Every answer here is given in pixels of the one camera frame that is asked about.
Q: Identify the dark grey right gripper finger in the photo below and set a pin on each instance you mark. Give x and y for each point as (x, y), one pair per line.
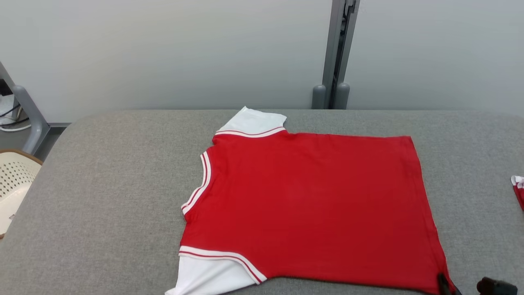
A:
(445, 289)

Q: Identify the red shorts with white stripe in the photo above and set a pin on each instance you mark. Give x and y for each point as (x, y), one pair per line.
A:
(520, 194)

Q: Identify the red shirt with white sleeves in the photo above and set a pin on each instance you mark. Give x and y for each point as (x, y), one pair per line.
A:
(311, 205)

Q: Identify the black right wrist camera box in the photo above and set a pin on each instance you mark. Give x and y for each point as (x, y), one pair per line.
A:
(497, 287)

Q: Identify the grey cylindrical post foot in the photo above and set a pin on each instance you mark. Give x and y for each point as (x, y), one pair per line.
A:
(319, 98)
(342, 96)

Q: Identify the grey metal partition post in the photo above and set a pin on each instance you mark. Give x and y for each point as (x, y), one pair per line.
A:
(332, 41)

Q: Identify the grey metal frame leg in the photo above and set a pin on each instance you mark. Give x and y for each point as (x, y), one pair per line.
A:
(35, 123)

